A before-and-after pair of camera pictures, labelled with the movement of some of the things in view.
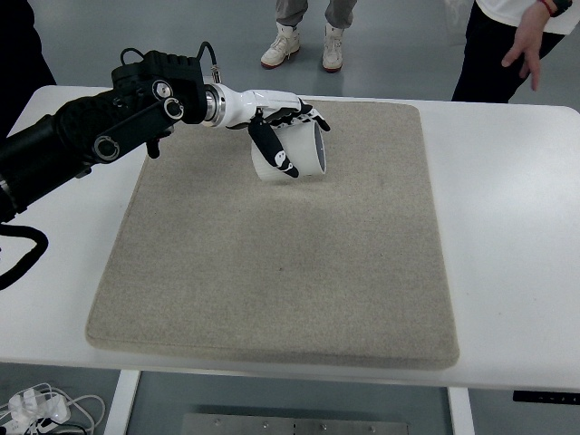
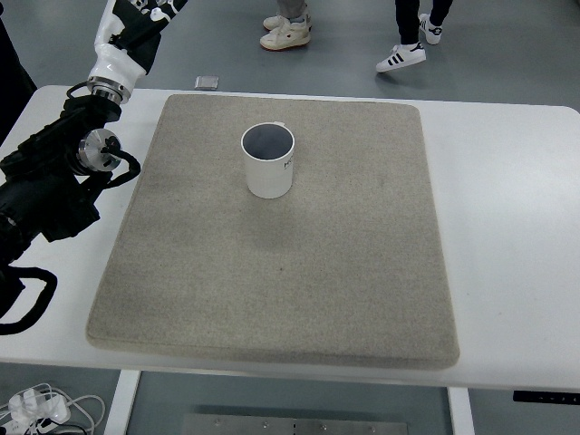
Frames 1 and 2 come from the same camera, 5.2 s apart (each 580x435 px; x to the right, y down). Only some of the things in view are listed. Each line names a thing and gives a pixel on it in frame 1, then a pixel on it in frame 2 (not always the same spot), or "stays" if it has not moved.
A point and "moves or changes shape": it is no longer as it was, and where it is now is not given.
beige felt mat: [336, 269] stays
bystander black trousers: [483, 79] -> [407, 13]
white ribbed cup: [304, 145] moves or changes shape
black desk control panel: [555, 397] stays
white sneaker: [286, 43] -> [286, 35]
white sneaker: [333, 55] -> [277, 21]
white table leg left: [118, 419] stays
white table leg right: [460, 410] stays
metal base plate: [286, 424] stays
